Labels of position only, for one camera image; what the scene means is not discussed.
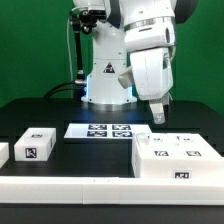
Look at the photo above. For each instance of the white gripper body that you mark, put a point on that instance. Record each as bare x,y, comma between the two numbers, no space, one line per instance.
152,73

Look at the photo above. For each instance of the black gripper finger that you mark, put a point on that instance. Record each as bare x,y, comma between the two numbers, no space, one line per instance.
166,99
157,111

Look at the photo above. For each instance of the white cabinet body box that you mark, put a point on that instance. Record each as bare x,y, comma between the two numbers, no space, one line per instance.
176,168

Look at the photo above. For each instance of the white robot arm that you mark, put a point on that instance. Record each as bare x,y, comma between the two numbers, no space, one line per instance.
134,43

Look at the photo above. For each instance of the white cabinet top block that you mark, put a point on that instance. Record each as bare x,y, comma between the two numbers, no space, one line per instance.
35,144

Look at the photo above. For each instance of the white base tag plate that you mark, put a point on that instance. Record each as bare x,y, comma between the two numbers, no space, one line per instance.
104,131

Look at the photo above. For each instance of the white block at left edge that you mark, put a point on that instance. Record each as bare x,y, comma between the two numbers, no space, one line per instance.
4,153

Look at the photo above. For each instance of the white L-shaped table fence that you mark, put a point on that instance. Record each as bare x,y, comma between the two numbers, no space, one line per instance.
117,191

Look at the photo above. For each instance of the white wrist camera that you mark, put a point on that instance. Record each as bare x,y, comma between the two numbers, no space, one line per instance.
126,78

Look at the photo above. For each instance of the black camera on stand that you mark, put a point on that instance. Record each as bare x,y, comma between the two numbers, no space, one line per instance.
92,15

